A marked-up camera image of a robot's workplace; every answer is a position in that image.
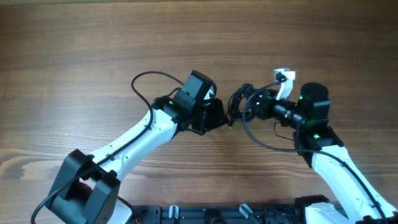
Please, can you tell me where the black USB cable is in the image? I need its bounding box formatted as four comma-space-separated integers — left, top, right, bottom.
228, 83, 259, 130

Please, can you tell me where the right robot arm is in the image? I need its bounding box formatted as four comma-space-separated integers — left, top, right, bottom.
244, 83, 397, 223

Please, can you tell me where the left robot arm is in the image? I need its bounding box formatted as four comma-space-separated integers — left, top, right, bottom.
38, 70, 228, 224

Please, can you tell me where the right camera black cable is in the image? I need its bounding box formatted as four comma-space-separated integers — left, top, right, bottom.
241, 79, 389, 224

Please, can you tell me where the camera black cable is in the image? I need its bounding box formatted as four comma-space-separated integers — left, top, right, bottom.
30, 71, 185, 224
241, 79, 389, 224

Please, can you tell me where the left camera black cable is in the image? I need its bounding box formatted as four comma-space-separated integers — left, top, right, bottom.
30, 71, 185, 224

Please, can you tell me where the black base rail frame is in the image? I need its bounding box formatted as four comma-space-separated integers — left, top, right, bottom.
127, 203, 306, 224

